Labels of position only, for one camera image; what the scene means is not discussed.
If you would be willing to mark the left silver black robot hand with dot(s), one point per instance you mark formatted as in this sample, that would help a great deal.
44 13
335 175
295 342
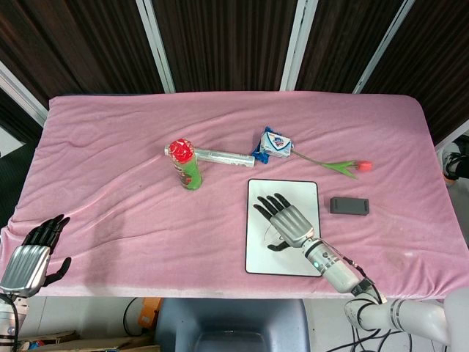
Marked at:
25 265

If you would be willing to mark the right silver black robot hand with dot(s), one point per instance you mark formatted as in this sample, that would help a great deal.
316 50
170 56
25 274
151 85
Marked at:
291 223

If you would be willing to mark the small black box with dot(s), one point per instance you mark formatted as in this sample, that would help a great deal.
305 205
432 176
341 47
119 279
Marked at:
349 206

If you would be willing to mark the white tablet board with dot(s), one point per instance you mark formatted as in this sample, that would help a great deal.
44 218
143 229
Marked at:
289 190

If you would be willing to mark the blue crumpled wrapper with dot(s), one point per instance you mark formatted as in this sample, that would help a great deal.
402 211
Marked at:
261 155

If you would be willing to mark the artificial red tulip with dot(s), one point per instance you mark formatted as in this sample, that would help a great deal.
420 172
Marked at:
340 165

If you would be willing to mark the white blue soap box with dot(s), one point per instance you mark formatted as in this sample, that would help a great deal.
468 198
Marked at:
276 143

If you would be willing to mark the silver plastic wrap roll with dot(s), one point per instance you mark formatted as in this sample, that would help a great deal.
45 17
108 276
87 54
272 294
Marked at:
223 155

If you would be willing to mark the flat cardboard box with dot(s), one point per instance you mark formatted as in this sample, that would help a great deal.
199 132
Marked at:
91 344

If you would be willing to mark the pink tablecloth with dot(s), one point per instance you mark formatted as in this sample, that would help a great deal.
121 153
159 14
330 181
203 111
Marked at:
128 227

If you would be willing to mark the grey plastic chair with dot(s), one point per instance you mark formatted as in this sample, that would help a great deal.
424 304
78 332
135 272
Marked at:
231 319

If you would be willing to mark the green Pringles can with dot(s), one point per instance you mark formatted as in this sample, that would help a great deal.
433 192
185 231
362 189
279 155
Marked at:
188 172

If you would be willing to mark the orange box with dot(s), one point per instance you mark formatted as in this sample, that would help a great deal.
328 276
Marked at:
150 311

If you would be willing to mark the black white equipment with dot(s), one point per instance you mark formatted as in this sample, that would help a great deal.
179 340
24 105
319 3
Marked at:
454 161

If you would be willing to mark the white partition post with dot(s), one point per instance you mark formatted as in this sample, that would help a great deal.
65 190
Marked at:
298 44
454 133
383 47
155 44
22 95

